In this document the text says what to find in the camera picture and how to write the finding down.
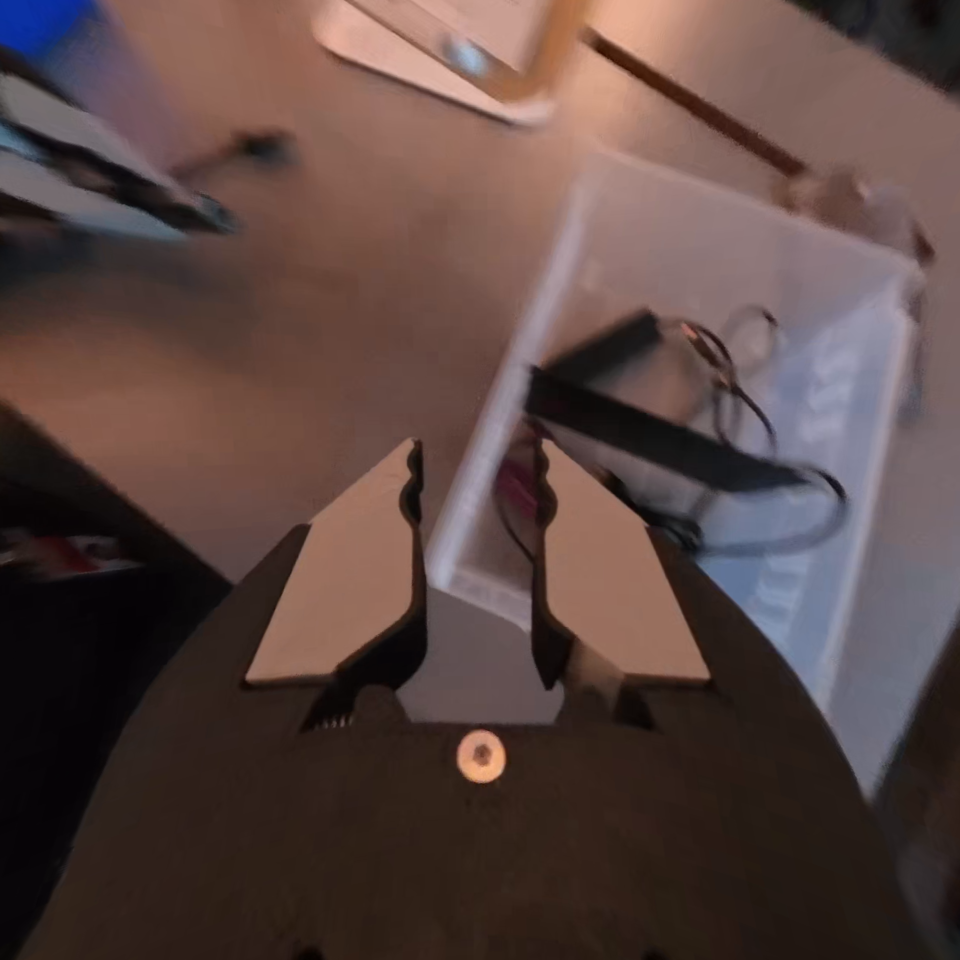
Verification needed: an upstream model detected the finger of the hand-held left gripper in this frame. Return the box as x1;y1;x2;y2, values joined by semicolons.
0;73;177;192
0;152;192;243

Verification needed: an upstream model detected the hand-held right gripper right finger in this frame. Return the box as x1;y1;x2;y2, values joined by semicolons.
531;438;712;714

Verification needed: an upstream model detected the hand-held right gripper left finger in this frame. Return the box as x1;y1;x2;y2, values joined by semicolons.
242;438;429;695

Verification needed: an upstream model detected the blue bin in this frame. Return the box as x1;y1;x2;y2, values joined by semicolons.
0;0;100;48

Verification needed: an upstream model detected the black cable with red collars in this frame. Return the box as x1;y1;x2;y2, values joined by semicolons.
495;457;541;564

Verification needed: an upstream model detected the black usb hub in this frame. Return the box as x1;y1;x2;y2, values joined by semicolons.
523;366;810;494

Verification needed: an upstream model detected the grey usb hub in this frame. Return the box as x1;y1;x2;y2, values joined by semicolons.
534;307;663;378

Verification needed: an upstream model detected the clear plastic box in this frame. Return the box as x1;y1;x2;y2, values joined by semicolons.
426;148;933;798

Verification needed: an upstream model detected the white stand base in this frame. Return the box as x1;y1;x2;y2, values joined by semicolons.
309;0;558;126

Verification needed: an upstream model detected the white sheet holder bar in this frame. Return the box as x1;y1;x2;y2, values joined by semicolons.
358;0;530;78

